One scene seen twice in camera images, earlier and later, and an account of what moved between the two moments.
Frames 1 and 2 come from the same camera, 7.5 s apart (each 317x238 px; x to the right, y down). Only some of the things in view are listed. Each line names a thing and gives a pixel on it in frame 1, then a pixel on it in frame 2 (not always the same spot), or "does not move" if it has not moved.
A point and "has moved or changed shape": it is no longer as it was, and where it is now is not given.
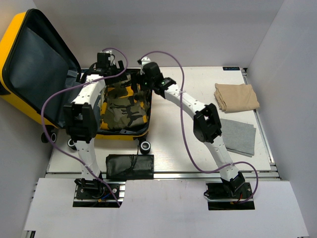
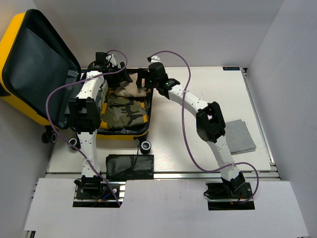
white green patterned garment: [101, 97] does not move
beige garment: [236, 97] → [130, 89]
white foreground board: [161, 209] does not move
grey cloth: [239, 137] has moved or changed shape
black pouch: [132, 166] does not move
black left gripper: [122, 78] does not move
